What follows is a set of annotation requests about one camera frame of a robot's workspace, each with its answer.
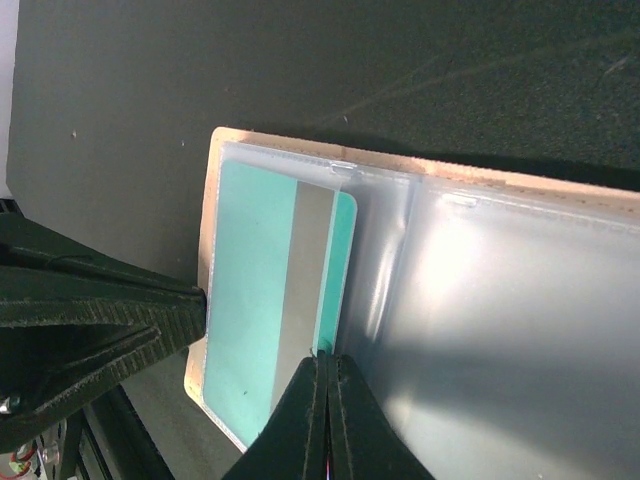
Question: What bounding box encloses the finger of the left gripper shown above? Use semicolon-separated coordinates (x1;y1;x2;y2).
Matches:
1;299;206;453
1;212;205;325

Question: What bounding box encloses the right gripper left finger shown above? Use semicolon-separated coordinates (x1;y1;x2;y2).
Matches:
225;352;328;479

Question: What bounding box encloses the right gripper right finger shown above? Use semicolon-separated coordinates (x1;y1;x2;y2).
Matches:
327;355;433;480

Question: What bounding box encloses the beige card holder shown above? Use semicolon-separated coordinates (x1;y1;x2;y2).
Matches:
184;127;639;479

